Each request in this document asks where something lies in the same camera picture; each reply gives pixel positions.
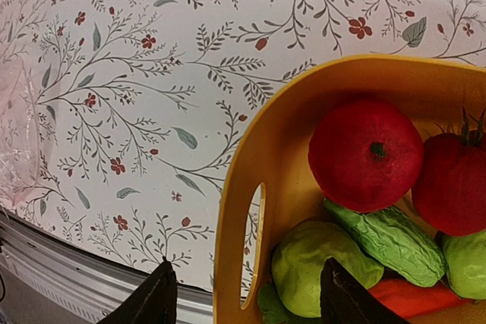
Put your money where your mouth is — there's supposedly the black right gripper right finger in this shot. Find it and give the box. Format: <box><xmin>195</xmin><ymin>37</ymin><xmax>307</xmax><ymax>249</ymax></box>
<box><xmin>320</xmin><ymin>257</ymin><xmax>409</xmax><ymax>324</ymax></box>

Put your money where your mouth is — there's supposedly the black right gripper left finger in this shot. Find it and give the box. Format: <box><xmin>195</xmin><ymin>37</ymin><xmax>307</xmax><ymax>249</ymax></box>
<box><xmin>99</xmin><ymin>257</ymin><xmax>178</xmax><ymax>324</ymax></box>

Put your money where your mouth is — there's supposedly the green guava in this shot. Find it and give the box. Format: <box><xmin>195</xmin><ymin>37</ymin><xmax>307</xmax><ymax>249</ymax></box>
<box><xmin>442</xmin><ymin>231</ymin><xmax>485</xmax><ymax>300</ymax></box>
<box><xmin>271</xmin><ymin>221</ymin><xmax>384</xmax><ymax>318</ymax></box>

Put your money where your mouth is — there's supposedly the red apple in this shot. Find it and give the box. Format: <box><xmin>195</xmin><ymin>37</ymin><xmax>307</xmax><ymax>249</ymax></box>
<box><xmin>308</xmin><ymin>96</ymin><xmax>424</xmax><ymax>213</ymax></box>

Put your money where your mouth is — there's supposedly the yellow plastic basket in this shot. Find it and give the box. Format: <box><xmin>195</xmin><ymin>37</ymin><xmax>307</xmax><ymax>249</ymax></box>
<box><xmin>213</xmin><ymin>54</ymin><xmax>485</xmax><ymax>323</ymax></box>

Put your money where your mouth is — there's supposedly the clear zip top bag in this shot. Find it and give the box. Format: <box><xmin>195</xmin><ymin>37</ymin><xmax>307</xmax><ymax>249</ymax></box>
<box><xmin>1</xmin><ymin>59</ymin><xmax>40</xmax><ymax>209</ymax></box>

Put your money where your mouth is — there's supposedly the orange carrot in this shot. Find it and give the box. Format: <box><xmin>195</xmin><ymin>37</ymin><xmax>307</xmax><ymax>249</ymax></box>
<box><xmin>368</xmin><ymin>278</ymin><xmax>473</xmax><ymax>319</ymax></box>

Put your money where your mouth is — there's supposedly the red tomato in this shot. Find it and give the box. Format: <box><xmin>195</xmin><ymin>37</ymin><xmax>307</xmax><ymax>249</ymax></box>
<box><xmin>412</xmin><ymin>112</ymin><xmax>485</xmax><ymax>236</ymax></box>

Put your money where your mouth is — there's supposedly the floral tablecloth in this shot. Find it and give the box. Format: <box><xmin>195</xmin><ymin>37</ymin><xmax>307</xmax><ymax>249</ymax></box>
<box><xmin>1</xmin><ymin>0</ymin><xmax>485</xmax><ymax>290</ymax></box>

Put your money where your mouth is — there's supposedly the aluminium front rail frame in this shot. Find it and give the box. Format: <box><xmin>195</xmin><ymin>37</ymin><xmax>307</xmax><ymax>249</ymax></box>
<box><xmin>0</xmin><ymin>209</ymin><xmax>213</xmax><ymax>324</ymax></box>

